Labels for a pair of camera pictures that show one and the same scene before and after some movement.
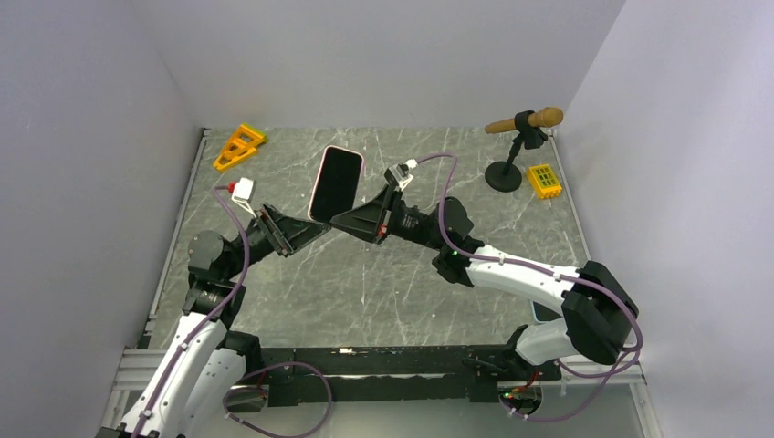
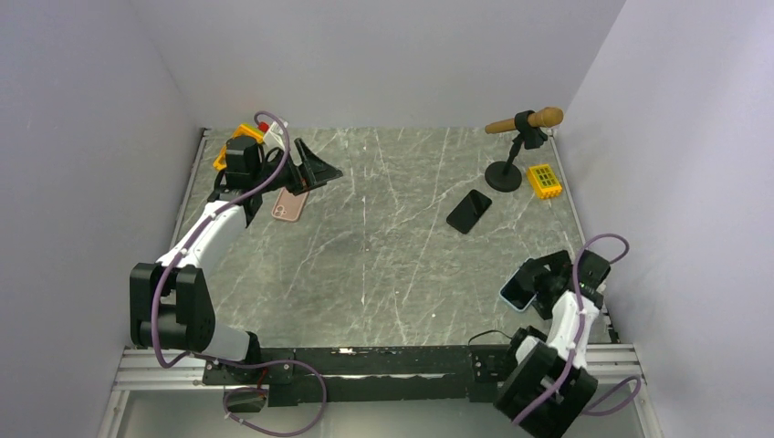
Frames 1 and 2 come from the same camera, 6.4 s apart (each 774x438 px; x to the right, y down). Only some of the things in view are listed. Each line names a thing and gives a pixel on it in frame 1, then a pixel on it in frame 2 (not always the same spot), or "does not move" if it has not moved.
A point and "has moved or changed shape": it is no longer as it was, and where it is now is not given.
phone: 543,314 has moved or changed shape
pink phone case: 336,184 -> 288,206
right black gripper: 375,220 -> 559,263
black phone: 336,183 -> 469,211
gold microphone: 546,118 does not move
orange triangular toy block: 244,142 does not move
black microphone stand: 506,176 does not move
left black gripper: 287,234 -> 312,172
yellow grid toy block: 544,182 does not move
